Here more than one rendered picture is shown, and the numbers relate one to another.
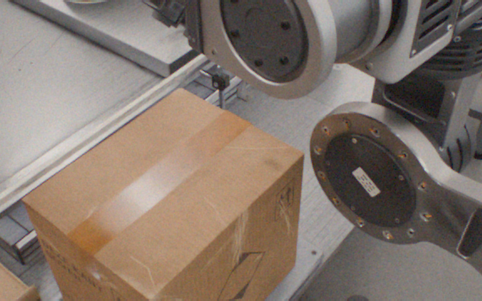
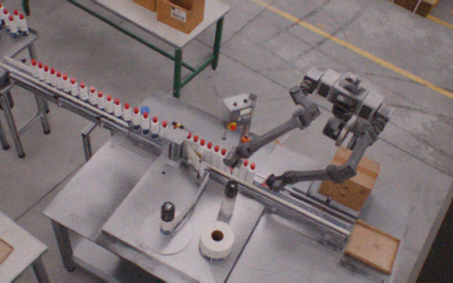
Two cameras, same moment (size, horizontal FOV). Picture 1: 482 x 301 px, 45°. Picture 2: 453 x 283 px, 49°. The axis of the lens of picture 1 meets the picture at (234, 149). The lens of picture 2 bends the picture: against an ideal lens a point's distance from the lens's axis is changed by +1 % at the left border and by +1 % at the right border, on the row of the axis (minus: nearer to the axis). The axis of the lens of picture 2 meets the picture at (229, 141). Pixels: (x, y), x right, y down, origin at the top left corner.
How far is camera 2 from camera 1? 3.31 m
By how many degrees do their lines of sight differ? 69
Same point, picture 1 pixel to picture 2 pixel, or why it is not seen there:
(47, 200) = (370, 185)
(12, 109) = (293, 257)
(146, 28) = (244, 218)
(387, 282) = not seen: hidden behind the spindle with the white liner
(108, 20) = (242, 233)
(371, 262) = not seen: hidden behind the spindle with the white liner
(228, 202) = not seen: hidden behind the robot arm
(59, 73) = (269, 248)
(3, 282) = (355, 231)
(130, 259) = (376, 168)
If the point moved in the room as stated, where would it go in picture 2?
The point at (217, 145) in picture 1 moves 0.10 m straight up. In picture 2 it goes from (344, 159) to (348, 149)
